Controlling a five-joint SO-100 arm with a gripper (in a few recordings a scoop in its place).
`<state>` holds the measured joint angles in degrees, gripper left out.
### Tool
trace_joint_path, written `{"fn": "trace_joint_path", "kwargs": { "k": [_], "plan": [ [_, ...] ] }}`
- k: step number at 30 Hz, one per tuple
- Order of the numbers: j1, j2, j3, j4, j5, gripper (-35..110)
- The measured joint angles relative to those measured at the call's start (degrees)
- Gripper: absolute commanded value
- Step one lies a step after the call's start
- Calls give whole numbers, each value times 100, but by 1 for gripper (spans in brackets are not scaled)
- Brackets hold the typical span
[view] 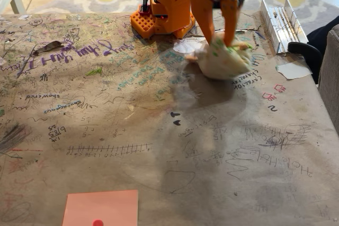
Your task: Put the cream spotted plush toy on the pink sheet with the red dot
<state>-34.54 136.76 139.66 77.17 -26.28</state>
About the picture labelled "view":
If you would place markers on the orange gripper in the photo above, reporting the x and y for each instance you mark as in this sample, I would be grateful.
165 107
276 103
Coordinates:
203 6

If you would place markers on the white spotted plush toy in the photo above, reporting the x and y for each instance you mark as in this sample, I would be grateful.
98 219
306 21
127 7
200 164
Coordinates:
222 62

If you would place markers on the aluminium miter box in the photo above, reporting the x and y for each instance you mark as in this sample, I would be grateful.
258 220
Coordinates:
280 27

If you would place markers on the white paper scrap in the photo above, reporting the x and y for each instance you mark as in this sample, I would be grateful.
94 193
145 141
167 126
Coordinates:
294 71

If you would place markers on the black armrest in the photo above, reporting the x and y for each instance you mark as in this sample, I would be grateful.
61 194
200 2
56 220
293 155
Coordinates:
307 51

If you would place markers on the dark cloth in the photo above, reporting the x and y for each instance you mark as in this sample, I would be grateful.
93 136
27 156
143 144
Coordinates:
321 34

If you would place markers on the grey upholstered armchair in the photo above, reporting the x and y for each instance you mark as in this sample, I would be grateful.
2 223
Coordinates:
331 77

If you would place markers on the scribbled brown paper table cover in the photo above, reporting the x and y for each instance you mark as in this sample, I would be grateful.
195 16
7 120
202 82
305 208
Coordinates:
106 120

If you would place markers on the brown paper scrap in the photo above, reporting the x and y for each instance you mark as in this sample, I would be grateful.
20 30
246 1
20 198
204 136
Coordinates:
49 47

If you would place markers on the pink sticky note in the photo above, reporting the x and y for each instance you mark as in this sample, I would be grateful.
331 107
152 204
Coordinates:
100 204

